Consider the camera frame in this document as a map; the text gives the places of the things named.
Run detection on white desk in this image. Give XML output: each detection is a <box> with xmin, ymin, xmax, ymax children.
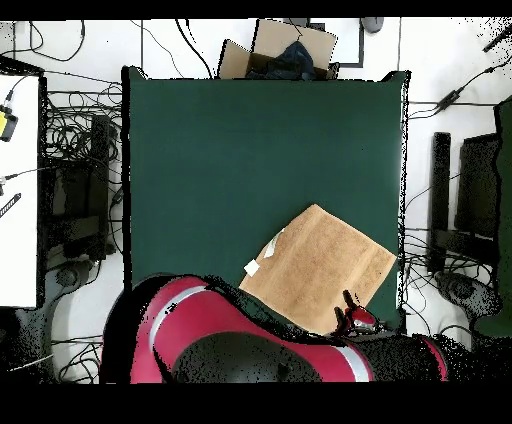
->
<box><xmin>0</xmin><ymin>73</ymin><xmax>42</xmax><ymax>309</ymax></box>

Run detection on open cardboard box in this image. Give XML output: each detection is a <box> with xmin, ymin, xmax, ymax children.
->
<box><xmin>217</xmin><ymin>18</ymin><xmax>340</xmax><ymax>81</ymax></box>

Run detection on tan terry towel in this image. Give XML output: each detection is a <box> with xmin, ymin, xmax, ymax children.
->
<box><xmin>238</xmin><ymin>203</ymin><xmax>398</xmax><ymax>336</ymax></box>

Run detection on dark blue garment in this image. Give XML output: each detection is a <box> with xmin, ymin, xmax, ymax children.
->
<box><xmin>245</xmin><ymin>40</ymin><xmax>317</xmax><ymax>81</ymax></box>

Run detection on black rod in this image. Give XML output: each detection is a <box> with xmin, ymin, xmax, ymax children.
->
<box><xmin>481</xmin><ymin>23</ymin><xmax>512</xmax><ymax>54</ymax></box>

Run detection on person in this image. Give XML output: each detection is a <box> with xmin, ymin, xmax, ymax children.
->
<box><xmin>360</xmin><ymin>16</ymin><xmax>385</xmax><ymax>35</ymax></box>

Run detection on dark green table cloth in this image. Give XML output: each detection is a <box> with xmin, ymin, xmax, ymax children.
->
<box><xmin>121</xmin><ymin>65</ymin><xmax>409</xmax><ymax>327</ymax></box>

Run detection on black floor equipment lump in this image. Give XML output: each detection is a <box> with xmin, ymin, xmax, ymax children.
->
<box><xmin>50</xmin><ymin>259</ymin><xmax>94</xmax><ymax>290</ymax></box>
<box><xmin>434</xmin><ymin>270</ymin><xmax>502</xmax><ymax>322</ymax></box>

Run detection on black metal stand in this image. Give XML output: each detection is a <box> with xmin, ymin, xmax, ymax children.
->
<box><xmin>427</xmin><ymin>131</ymin><xmax>502</xmax><ymax>274</ymax></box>
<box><xmin>41</xmin><ymin>113</ymin><xmax>114</xmax><ymax>263</ymax></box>

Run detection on black ruler strip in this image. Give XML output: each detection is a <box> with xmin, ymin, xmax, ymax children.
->
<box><xmin>0</xmin><ymin>192</ymin><xmax>22</xmax><ymax>220</ymax></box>

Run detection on tangled black cables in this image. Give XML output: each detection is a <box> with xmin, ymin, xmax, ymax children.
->
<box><xmin>40</xmin><ymin>71</ymin><xmax>124</xmax><ymax>169</ymax></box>
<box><xmin>399</xmin><ymin>227</ymin><xmax>481</xmax><ymax>349</ymax></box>

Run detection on black power adapter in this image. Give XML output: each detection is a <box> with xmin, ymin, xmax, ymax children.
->
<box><xmin>434</xmin><ymin>88</ymin><xmax>465</xmax><ymax>115</ymax></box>

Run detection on dark green covered furniture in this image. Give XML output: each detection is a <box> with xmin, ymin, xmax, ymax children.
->
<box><xmin>474</xmin><ymin>95</ymin><xmax>512</xmax><ymax>338</ymax></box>

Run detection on yellow and black device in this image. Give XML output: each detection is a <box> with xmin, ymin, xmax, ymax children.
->
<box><xmin>0</xmin><ymin>104</ymin><xmax>20</xmax><ymax>143</ymax></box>

